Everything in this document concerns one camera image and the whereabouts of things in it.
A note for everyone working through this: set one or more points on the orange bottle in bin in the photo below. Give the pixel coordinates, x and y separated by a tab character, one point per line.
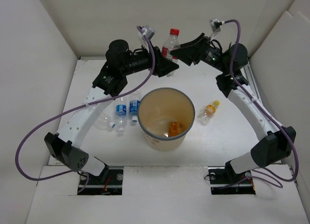
175	128

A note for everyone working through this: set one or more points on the clear bottle dark blue label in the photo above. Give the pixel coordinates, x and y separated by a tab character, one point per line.
134	106

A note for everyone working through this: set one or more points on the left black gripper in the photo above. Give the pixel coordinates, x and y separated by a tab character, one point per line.
162	66

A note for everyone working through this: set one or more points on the clear unlabelled plastic bottle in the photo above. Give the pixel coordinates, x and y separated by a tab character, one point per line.
104	122

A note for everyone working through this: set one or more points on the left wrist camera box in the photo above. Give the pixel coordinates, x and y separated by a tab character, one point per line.
145	31

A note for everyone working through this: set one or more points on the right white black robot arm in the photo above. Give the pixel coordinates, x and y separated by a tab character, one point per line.
276	142

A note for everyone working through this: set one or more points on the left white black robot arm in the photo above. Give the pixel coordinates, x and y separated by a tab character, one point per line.
65	144

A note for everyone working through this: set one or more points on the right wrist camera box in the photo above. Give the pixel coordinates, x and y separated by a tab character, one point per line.
215	25

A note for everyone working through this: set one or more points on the small bottle yellow cap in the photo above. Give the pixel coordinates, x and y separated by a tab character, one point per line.
208	112

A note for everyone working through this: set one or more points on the aluminium rail along wall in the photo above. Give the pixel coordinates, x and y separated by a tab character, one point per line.
249	75

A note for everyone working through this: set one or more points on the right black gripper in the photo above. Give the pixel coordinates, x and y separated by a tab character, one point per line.
195	53

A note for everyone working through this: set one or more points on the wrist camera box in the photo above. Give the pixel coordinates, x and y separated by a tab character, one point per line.
145	31
215	25

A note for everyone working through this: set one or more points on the clear bottle light blue label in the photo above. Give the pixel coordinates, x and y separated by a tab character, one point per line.
121	114

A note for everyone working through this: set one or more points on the beige bin grey rim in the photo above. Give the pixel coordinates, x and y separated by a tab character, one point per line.
157	109

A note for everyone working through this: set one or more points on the clear bottle red cap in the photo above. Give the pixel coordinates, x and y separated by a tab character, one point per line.
170	44

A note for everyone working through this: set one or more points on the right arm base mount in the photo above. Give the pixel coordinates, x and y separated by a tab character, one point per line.
221	183

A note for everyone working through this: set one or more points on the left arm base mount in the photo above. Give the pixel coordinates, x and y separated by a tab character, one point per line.
110	184

